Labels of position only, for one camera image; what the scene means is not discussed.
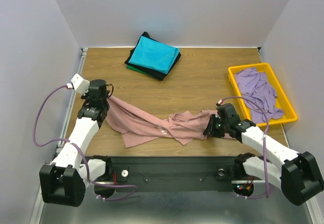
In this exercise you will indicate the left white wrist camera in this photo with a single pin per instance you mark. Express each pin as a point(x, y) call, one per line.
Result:
point(78, 84)

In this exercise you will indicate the folded cyan t shirt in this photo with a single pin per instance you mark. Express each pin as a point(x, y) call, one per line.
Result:
point(154, 55)

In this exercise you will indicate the folded green t shirt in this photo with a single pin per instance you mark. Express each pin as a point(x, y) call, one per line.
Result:
point(136, 70)

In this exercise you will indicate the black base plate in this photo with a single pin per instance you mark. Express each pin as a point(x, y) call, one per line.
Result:
point(176, 174)

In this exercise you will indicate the folded black t shirt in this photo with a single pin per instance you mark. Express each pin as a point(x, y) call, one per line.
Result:
point(152, 73)

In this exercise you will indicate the yellow plastic tray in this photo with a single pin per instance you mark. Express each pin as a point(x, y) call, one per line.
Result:
point(282, 100)

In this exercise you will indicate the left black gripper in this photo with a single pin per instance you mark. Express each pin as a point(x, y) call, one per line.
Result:
point(85, 97)

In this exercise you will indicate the purple t shirt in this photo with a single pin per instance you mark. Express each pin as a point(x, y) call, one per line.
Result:
point(254, 86)

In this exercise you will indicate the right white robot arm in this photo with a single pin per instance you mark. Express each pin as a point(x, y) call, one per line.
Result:
point(296, 174)

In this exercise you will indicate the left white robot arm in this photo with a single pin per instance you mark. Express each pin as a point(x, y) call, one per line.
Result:
point(65, 179)

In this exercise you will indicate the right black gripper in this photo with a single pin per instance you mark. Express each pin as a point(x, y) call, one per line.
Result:
point(210, 127)

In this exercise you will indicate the pink t shirt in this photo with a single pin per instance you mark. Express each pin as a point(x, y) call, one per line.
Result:
point(138, 127)

